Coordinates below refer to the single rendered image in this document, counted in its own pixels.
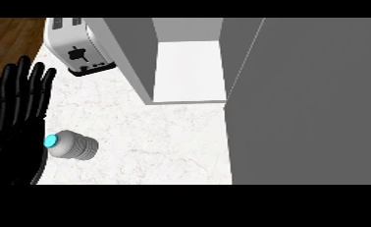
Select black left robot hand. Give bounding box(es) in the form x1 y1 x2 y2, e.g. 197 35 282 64
0 54 58 186

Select clear water bottle, cyan cap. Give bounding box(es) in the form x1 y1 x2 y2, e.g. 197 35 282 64
43 130 101 161

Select grey open cabinet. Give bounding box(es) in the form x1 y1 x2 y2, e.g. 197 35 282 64
82 17 267 106

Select flat dark grey cabinet door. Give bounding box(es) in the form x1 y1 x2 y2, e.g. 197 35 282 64
225 17 371 186

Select white toaster, black base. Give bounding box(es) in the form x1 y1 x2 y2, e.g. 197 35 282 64
45 17 119 78

